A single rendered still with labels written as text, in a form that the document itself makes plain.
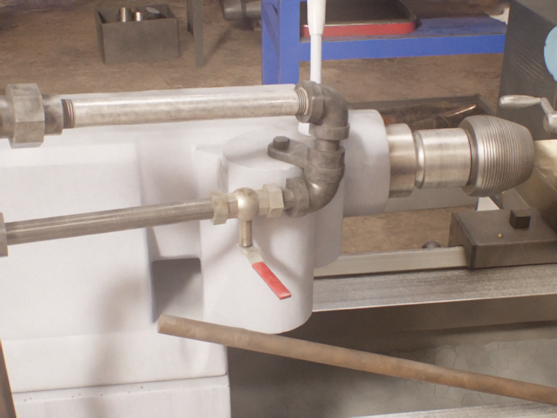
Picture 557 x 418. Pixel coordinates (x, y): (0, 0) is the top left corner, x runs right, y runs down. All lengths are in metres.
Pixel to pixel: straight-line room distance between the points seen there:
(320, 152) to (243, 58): 3.94
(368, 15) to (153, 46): 1.91
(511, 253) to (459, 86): 3.13
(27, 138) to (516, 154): 0.51
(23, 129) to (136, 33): 4.01
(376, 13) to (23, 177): 2.28
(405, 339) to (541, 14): 1.40
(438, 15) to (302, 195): 2.32
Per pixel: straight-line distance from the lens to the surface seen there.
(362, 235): 2.98
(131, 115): 0.66
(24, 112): 0.63
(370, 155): 0.88
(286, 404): 1.17
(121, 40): 4.63
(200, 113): 0.68
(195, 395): 0.87
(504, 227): 1.28
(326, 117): 0.73
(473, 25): 2.94
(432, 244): 1.61
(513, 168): 0.94
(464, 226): 1.27
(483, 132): 0.93
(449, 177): 0.93
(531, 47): 2.52
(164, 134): 0.83
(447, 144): 0.93
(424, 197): 3.14
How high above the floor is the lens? 1.49
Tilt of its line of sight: 28 degrees down
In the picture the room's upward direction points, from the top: straight up
